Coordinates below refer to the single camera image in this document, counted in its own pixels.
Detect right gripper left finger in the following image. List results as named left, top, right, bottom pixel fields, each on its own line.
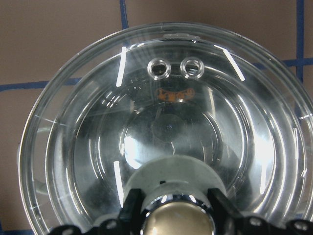
left=50, top=188, right=147, bottom=235

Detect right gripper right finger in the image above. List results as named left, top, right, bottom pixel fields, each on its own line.
left=207, top=188, right=313, bottom=235

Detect glass pot lid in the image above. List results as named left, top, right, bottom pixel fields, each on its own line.
left=22, top=23, right=313, bottom=235

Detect pale green cooking pot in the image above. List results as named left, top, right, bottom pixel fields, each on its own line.
left=17, top=126, right=51, bottom=195

